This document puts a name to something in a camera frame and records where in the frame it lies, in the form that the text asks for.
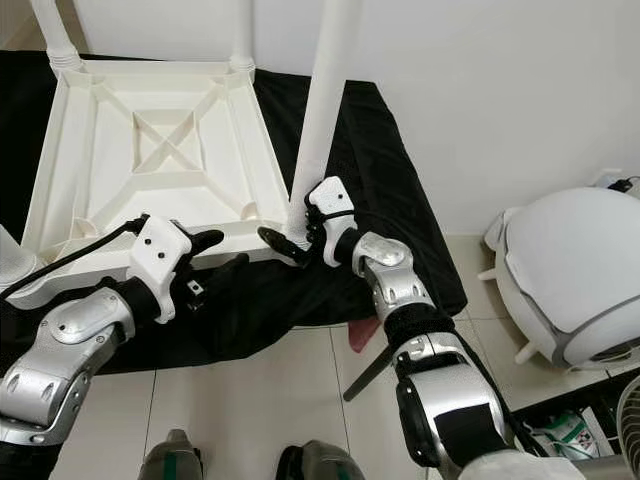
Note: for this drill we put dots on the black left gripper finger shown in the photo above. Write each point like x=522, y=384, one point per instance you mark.
x=208, y=239
x=230, y=270

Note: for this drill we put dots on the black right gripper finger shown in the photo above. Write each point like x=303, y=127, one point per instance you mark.
x=281, y=244

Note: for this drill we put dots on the white plastic table top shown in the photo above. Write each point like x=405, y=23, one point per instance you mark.
x=90, y=150

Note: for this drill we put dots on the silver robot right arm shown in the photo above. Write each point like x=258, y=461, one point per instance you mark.
x=395, y=280

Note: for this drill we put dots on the black tablecloth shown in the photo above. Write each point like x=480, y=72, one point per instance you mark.
x=395, y=190

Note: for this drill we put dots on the silver robot left leg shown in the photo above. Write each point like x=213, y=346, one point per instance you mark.
x=172, y=460

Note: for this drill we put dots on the green white device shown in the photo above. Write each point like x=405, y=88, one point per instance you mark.
x=565, y=432

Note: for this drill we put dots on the black flat box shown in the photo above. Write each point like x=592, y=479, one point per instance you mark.
x=590, y=400

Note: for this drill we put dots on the grey round fan grille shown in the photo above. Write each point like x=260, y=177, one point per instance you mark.
x=630, y=420

